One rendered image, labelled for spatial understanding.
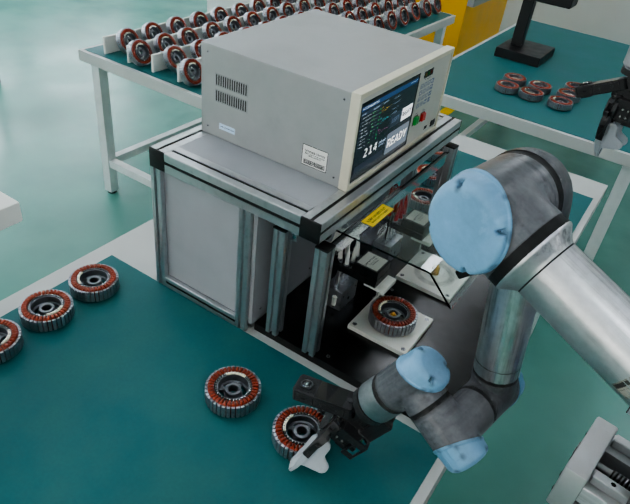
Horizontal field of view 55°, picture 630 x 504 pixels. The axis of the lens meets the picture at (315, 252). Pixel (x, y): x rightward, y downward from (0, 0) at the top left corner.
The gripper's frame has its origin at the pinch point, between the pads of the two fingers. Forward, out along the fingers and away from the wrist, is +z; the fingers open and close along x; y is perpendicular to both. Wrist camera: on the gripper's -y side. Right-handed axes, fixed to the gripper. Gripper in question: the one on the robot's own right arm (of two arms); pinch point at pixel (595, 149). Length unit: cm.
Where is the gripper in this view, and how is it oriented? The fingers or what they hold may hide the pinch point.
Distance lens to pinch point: 159.2
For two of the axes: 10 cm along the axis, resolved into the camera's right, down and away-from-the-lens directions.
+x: 6.6, -3.8, 6.5
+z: -1.0, 8.1, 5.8
